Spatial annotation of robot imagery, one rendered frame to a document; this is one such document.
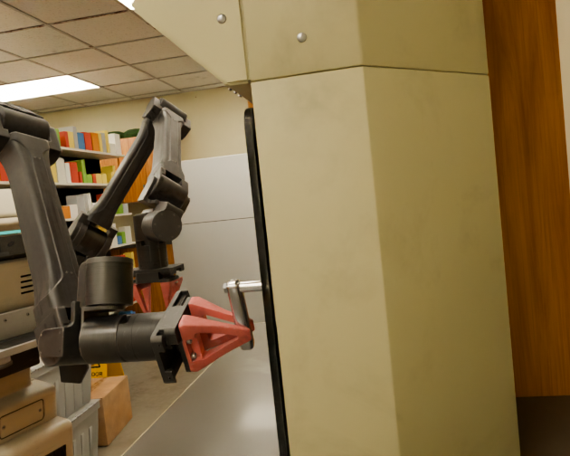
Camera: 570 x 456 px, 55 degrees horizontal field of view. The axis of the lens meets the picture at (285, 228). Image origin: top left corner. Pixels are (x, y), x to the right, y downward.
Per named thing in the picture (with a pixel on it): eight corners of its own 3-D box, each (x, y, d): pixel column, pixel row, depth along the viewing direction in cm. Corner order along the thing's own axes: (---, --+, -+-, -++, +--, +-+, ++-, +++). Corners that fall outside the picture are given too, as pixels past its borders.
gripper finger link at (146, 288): (165, 320, 103) (159, 271, 102) (130, 323, 104) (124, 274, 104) (178, 313, 109) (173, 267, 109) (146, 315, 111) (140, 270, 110)
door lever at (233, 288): (282, 352, 62) (285, 338, 64) (268, 280, 58) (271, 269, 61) (237, 355, 63) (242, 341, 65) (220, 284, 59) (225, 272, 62)
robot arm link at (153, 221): (185, 197, 112) (149, 176, 108) (210, 194, 102) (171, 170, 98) (159, 250, 109) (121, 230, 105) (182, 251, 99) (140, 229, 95)
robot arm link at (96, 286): (97, 355, 75) (37, 358, 68) (98, 271, 77) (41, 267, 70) (155, 351, 68) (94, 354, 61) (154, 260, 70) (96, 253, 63)
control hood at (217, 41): (299, 121, 85) (292, 57, 85) (250, 81, 53) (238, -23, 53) (228, 130, 87) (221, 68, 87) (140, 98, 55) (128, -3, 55)
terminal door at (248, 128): (323, 386, 86) (297, 134, 84) (290, 491, 56) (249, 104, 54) (318, 386, 87) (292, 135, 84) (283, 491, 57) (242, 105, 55)
